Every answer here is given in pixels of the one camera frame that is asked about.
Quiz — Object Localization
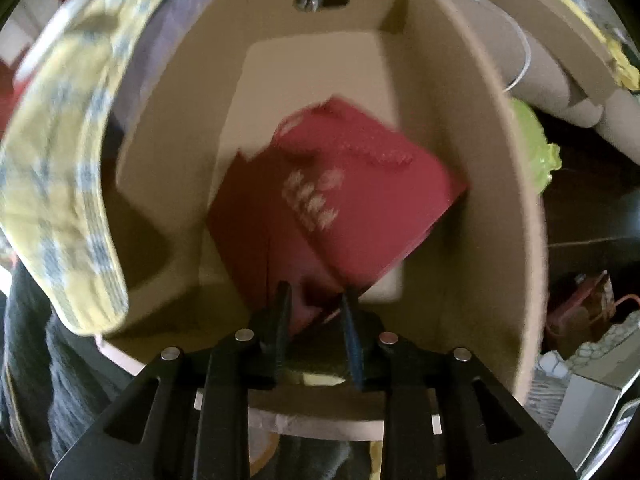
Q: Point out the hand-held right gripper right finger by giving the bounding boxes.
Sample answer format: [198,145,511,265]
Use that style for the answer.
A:
[340,287,581,480]

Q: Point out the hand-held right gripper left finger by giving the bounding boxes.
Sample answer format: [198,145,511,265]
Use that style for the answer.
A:
[50,280,293,480]

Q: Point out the red paper bag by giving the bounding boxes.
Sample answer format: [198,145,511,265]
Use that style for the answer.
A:
[206,97,471,336]

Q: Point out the white ribbed object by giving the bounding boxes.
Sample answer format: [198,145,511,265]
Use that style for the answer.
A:
[537,350,568,376]

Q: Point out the person's grey trousers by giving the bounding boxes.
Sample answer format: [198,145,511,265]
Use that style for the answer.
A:
[0,260,151,461]

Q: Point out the white carton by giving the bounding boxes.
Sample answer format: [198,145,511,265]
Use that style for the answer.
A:
[550,355,640,471]

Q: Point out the grey patterned fabric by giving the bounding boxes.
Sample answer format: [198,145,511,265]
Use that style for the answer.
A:
[570,310,640,371]

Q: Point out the yellow checked tablecloth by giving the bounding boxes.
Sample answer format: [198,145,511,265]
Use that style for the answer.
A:
[0,0,201,336]

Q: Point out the green child's potty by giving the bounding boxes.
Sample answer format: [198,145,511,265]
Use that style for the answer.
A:
[510,97,563,196]

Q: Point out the grey purple undercloth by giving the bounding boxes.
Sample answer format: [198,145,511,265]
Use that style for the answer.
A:
[107,0,221,133]

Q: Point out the brown fabric sofa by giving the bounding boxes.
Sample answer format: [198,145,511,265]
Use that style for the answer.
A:
[435,0,640,131]

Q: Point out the shallow cardboard box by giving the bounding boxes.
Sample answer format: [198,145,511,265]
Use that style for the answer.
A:
[457,0,626,106]

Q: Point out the yellow cloth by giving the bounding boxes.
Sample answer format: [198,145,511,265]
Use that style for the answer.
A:
[600,35,640,91]

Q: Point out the paper bag with orange handles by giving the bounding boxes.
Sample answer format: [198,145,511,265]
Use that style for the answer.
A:
[545,270,640,356]

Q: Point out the white charging cable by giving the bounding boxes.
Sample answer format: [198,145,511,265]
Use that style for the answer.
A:
[502,10,533,93]

